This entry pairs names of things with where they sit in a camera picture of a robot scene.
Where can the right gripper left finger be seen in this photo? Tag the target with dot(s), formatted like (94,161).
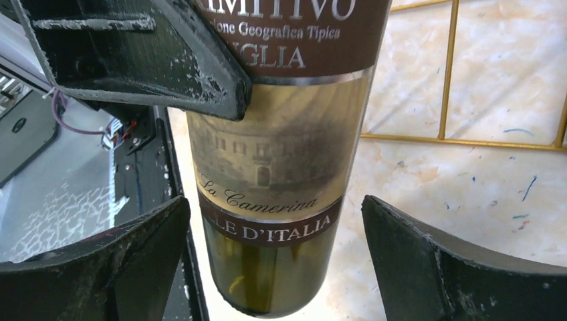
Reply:
(122,273)

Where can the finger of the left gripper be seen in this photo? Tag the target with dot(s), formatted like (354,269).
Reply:
(136,53)

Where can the gold wire wine rack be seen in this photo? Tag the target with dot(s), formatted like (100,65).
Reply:
(557,145)

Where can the brown wine bottle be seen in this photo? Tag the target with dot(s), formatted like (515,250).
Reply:
(271,186)

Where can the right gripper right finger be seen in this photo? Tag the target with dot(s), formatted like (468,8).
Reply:
(424,273)

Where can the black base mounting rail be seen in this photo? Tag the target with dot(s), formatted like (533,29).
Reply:
(59,187)

